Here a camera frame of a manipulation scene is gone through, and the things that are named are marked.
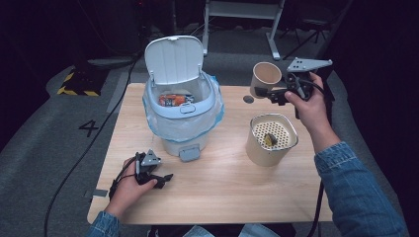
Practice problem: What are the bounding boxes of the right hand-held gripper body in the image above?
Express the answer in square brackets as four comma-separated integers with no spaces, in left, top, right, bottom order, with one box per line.
[284,56,334,103]

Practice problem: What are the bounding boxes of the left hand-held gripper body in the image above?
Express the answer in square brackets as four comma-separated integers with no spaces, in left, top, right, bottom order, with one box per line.
[132,148,163,186]

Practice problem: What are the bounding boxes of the beige paper cup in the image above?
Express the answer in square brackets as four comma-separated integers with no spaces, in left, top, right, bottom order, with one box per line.
[249,60,284,100]

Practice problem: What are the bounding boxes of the brown tea dregs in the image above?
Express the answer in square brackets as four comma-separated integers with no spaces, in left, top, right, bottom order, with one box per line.
[263,131,279,148]

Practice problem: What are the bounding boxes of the beige strainer container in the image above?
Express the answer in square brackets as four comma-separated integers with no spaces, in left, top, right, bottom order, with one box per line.
[244,113,299,168]

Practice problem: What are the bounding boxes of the colourful snack packet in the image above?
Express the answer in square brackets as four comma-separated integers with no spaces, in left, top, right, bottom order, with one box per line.
[158,93,196,109]

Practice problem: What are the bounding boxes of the white pedal trash bin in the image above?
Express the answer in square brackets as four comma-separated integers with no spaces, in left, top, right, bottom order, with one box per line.
[142,35,226,163]

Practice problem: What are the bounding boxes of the person's right hand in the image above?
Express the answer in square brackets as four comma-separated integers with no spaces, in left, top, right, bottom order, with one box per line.
[284,71,334,134]

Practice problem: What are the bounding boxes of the person's left hand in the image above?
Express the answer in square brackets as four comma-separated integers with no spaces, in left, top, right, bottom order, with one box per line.
[104,157,159,219]

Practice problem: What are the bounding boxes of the black tripod stand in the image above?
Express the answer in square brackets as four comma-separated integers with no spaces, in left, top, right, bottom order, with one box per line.
[281,11,332,61]

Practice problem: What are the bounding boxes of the blue translucent bin liner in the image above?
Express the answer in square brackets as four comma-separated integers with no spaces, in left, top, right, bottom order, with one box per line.
[142,74,226,144]

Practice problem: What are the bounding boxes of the grey tape strip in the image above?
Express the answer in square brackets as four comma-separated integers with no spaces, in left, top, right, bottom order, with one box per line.
[83,189,110,199]

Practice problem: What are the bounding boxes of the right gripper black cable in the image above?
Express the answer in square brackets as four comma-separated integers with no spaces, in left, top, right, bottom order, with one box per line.
[304,77,336,237]

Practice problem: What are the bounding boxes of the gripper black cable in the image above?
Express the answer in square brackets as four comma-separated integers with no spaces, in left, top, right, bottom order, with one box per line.
[108,151,141,200]
[304,77,336,237]

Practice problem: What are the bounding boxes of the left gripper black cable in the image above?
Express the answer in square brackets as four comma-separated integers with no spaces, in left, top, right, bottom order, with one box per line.
[108,151,141,200]

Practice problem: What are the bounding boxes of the long black floor cable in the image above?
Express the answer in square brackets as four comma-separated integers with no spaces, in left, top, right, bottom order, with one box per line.
[43,45,149,237]

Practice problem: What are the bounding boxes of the white metal desk frame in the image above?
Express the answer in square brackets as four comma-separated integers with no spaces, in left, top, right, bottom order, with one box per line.
[200,0,287,61]

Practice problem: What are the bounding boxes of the floor cable bundle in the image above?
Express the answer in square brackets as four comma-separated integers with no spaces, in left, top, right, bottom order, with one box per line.
[147,16,218,51]

